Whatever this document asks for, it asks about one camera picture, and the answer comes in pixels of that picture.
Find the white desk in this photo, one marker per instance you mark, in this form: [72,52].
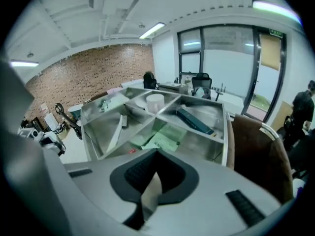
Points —
[231,99]

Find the black office chair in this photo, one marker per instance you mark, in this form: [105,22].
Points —
[202,80]
[150,80]

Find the ceiling tube light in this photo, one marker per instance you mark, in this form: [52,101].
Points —
[152,30]
[24,63]
[273,7]

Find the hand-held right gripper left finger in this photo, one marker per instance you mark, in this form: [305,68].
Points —
[134,178]

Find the metal cart with compartments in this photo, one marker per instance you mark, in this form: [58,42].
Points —
[98,112]

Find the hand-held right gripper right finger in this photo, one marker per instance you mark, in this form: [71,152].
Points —
[178,181]

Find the clear plastic packet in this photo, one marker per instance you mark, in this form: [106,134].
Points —
[110,102]

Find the white round bin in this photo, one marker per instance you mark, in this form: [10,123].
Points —
[75,110]

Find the small red item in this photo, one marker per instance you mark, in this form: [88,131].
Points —
[132,151]

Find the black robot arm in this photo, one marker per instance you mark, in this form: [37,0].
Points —
[71,124]

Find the brown chair with metal frame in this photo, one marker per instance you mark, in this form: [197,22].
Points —
[253,151]

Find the green paper sheets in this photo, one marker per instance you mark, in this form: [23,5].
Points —
[165,136]

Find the leaning cardboard board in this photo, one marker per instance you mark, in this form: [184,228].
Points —
[283,114]

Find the white mug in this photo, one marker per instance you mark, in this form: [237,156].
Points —
[155,102]

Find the white folded card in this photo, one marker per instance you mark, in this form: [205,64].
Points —
[115,134]

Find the white machine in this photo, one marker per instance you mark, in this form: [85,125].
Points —
[49,138]

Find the black framed glass door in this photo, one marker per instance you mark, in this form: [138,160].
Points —
[257,82]

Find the dark blue long box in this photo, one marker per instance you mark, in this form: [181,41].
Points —
[194,122]

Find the green exit sign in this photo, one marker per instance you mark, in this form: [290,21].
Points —
[276,32]

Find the brown cardboard sheet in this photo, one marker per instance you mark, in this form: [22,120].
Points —
[270,51]

